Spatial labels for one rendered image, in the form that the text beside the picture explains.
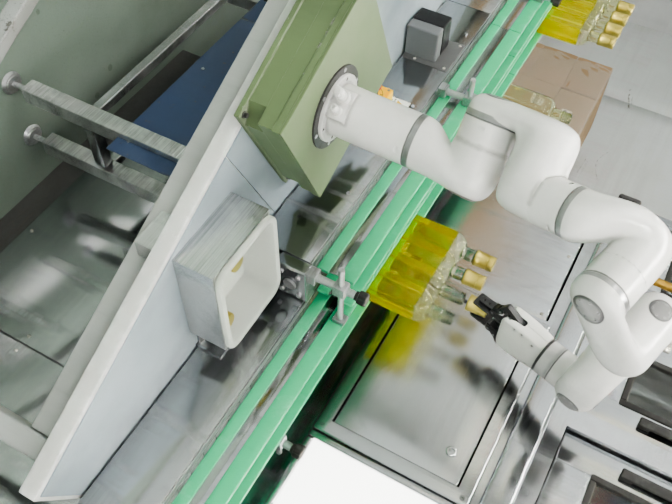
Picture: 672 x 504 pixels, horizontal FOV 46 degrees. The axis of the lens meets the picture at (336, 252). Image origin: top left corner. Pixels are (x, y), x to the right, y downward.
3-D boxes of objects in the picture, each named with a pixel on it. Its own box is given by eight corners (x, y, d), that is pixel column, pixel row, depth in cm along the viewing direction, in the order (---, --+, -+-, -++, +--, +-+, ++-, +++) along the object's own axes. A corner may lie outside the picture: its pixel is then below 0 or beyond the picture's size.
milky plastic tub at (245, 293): (191, 334, 144) (231, 354, 142) (173, 261, 126) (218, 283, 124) (244, 267, 153) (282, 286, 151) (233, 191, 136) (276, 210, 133)
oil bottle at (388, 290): (333, 285, 168) (424, 327, 162) (334, 269, 164) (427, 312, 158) (346, 267, 171) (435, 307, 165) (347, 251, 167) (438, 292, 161)
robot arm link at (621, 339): (587, 274, 134) (532, 331, 129) (634, 214, 115) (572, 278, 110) (665, 339, 130) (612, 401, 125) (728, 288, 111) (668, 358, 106)
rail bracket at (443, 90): (433, 97, 181) (487, 117, 177) (437, 72, 175) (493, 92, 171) (440, 87, 183) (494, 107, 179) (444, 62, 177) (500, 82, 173)
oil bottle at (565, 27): (512, 25, 224) (608, 57, 216) (516, 8, 220) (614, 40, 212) (519, 15, 227) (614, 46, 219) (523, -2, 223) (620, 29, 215)
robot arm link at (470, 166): (393, 171, 131) (481, 210, 126) (423, 96, 127) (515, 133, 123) (408, 170, 140) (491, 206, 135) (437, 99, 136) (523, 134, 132)
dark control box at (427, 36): (402, 51, 188) (434, 63, 185) (405, 23, 181) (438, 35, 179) (417, 33, 192) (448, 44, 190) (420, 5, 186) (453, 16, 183)
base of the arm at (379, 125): (303, 126, 129) (386, 162, 125) (336, 56, 129) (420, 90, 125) (329, 147, 144) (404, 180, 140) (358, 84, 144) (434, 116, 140)
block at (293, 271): (274, 291, 157) (305, 306, 155) (272, 263, 149) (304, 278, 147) (284, 278, 158) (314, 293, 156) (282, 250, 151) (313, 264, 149)
